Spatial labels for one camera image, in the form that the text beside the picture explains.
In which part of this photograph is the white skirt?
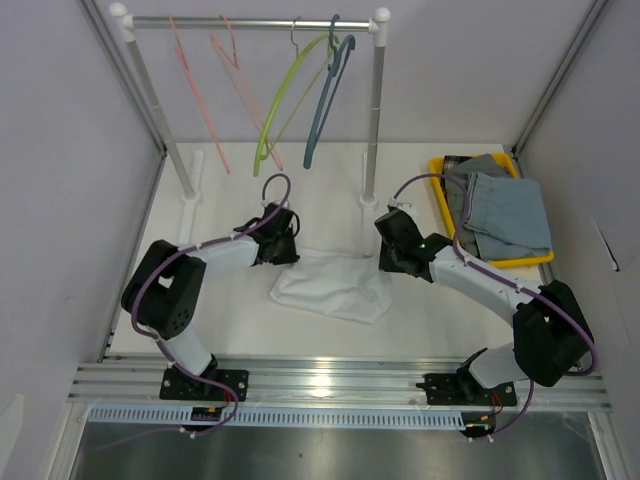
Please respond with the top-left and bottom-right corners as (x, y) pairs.
(270, 249), (392, 324)

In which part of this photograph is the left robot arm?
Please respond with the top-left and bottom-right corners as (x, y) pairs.
(121, 203), (300, 402)

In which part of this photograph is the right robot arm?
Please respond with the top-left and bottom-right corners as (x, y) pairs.
(374, 208), (597, 404)

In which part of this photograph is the lime green hanger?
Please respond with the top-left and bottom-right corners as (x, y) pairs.
(252, 33), (342, 178)

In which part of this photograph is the blue-grey plastic hanger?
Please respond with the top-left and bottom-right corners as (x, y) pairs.
(303, 14), (356, 169)

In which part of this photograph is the yellow plastic bin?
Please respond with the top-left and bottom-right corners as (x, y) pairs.
(428, 153), (554, 268)

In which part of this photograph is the light blue denim garment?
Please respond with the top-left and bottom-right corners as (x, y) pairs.
(464, 172), (552, 261)

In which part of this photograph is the grey folded garment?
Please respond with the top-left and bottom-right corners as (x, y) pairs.
(442, 154), (512, 257)

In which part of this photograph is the white clothes rack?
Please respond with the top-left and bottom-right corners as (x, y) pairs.
(109, 2), (391, 256)

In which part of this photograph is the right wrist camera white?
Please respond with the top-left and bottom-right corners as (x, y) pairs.
(387, 196), (413, 210)

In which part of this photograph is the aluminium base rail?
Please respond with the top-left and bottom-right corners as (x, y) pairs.
(67, 352), (611, 412)

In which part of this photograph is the right black mount plate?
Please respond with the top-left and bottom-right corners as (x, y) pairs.
(415, 373), (518, 407)

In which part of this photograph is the black mount plate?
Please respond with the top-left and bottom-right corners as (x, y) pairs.
(159, 367), (249, 402)
(415, 373), (518, 407)

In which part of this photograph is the left black mount plate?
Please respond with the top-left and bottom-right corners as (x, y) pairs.
(159, 367), (249, 402)

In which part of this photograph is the pink wire hanger right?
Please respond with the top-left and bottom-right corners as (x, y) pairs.
(209, 14), (285, 171)

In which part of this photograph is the pink wire hanger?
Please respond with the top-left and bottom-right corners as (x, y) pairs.
(209, 14), (285, 171)
(169, 16), (231, 175)

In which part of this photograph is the pink wire hanger left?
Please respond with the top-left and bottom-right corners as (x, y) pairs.
(169, 16), (231, 175)

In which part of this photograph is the perforated cable tray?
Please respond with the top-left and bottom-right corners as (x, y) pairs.
(89, 404), (465, 431)

